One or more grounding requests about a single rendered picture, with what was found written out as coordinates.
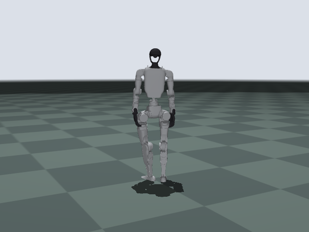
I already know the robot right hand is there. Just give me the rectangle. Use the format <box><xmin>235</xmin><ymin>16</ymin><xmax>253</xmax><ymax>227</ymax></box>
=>
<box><xmin>168</xmin><ymin>109</ymin><xmax>175</xmax><ymax>128</ymax></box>

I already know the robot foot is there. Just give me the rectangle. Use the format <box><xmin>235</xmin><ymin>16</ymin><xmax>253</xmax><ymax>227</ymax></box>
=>
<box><xmin>141</xmin><ymin>175</ymin><xmax>156</xmax><ymax>181</ymax></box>
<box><xmin>160</xmin><ymin>175</ymin><xmax>167</xmax><ymax>182</ymax></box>

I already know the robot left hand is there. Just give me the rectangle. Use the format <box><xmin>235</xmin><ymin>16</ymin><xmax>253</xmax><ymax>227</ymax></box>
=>
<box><xmin>132</xmin><ymin>108</ymin><xmax>142</xmax><ymax>127</ymax></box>

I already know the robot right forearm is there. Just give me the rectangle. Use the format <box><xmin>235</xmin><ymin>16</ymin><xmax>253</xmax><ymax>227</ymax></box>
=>
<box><xmin>168</xmin><ymin>90</ymin><xmax>176</xmax><ymax>113</ymax></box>

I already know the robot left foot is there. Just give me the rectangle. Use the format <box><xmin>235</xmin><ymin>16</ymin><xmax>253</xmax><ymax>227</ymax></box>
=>
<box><xmin>141</xmin><ymin>175</ymin><xmax>156</xmax><ymax>181</ymax></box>

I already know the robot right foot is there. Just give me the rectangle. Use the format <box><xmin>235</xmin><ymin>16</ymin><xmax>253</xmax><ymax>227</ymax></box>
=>
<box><xmin>160</xmin><ymin>175</ymin><xmax>167</xmax><ymax>182</ymax></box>

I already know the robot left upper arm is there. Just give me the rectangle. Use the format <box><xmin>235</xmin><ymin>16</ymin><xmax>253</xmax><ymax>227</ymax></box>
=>
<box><xmin>135</xmin><ymin>69</ymin><xmax>145</xmax><ymax>95</ymax></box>

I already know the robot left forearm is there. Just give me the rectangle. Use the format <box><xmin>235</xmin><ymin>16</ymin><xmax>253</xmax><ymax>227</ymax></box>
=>
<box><xmin>132</xmin><ymin>88</ymin><xmax>140</xmax><ymax>112</ymax></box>

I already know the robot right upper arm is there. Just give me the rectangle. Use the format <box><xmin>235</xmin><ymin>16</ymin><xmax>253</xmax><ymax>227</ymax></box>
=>
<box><xmin>165</xmin><ymin>70</ymin><xmax>174</xmax><ymax>96</ymax></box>

